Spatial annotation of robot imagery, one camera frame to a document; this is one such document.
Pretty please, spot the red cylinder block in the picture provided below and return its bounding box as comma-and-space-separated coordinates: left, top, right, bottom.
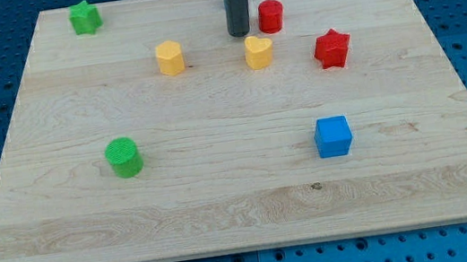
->
258, 0, 283, 34

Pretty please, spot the red star block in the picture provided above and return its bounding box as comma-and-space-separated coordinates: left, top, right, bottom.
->
314, 29, 350, 69

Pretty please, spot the green star block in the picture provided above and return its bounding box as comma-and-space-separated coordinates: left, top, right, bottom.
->
68, 0, 103, 35

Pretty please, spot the light wooden board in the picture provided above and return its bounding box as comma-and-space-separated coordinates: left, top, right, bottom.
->
0, 0, 467, 262

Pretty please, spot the yellow heart block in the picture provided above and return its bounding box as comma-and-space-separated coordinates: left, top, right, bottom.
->
244, 36, 273, 70

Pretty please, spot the blue cube block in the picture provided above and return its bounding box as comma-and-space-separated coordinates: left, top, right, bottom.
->
314, 116, 353, 158

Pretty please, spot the yellow hexagon block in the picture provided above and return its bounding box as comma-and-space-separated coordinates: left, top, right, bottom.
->
155, 40, 186, 76

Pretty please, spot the green cylinder block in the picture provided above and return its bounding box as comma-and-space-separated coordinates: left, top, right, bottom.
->
104, 136, 144, 179

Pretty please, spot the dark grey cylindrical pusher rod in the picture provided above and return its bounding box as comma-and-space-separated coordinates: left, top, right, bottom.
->
223, 0, 250, 38

